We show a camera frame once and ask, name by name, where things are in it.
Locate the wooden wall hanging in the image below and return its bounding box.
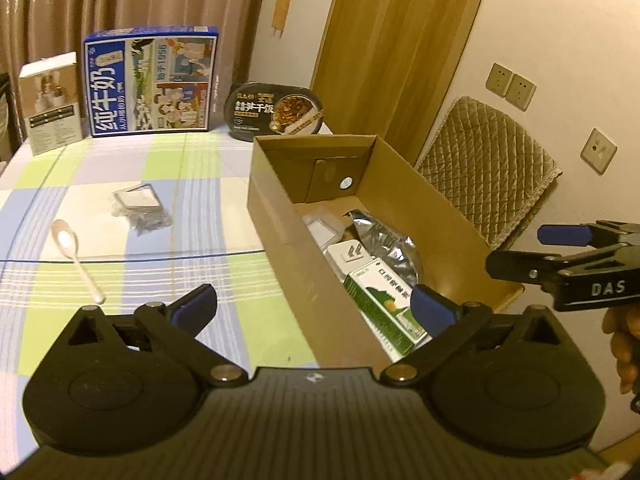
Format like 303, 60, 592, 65
271, 0, 297, 39

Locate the checked tablecloth desktop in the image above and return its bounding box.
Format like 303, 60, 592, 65
0, 127, 336, 421

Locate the wooden door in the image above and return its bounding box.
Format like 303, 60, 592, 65
310, 0, 496, 166

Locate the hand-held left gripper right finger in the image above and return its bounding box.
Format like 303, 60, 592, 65
380, 284, 561, 389

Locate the clear packet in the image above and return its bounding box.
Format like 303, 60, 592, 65
302, 214, 351, 251

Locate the white plastic spoon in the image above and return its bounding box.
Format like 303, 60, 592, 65
51, 219, 107, 305

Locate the beige wall socket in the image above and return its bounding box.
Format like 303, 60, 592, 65
486, 62, 513, 98
505, 74, 537, 112
580, 127, 618, 175

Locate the black instant rice bowl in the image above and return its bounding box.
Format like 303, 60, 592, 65
222, 81, 325, 142

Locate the clear plastic bag of screws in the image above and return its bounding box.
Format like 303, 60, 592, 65
110, 183, 173, 236

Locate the cardboard box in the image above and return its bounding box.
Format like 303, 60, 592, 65
246, 133, 526, 368

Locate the silver foil bag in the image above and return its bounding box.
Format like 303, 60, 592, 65
342, 210, 425, 291

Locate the blue milk carton box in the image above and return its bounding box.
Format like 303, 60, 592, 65
81, 25, 221, 139

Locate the beige photo printed box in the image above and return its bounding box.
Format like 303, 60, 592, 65
19, 51, 85, 157

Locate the person's right hand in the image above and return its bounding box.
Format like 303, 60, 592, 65
609, 304, 640, 395

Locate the green medicine box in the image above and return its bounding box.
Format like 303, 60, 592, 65
342, 258, 431, 361

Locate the quilted chair cushion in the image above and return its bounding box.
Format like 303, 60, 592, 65
414, 95, 563, 251

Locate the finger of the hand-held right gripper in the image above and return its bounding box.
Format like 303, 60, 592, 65
485, 245, 640, 286
537, 221, 640, 250

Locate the white power adapter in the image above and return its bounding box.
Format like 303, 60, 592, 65
327, 241, 376, 281

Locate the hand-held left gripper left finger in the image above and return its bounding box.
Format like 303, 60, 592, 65
67, 284, 248, 388

